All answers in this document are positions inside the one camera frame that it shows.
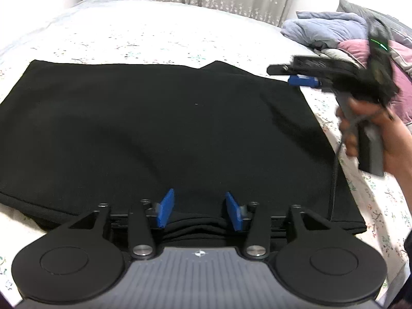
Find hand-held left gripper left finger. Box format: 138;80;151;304
69;188;176;260

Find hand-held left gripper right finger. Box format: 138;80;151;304
225;191;342;260

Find black pants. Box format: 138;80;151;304
0;59;367;242

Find person's right hand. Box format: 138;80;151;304
336;98;412;181

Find pink pillow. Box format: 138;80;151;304
338;39;412;124

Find grey quilt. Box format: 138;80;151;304
314;47;350;61

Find lavender blue blanket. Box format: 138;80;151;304
281;11;372;49

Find grey pillow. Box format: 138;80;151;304
336;0;412;44

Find white floral sheet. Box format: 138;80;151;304
0;0;412;303

